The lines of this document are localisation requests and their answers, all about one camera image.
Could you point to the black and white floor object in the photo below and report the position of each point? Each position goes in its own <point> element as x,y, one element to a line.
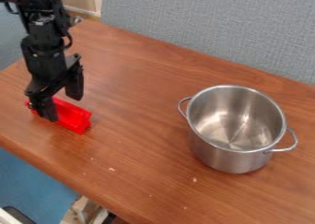
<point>12,216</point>

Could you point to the wooden table leg frame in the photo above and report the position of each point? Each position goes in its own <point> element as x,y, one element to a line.
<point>84,212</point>

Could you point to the stainless steel pot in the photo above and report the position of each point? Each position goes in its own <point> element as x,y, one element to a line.
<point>236,125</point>

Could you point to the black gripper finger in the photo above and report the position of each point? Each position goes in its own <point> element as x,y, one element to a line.
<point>44,107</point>
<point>75,86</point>

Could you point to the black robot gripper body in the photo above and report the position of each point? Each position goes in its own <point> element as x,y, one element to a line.
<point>48,65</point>

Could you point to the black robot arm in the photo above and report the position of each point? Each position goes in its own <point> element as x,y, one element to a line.
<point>44,17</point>

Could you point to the red plastic block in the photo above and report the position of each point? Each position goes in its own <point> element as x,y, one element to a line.
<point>72,117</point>

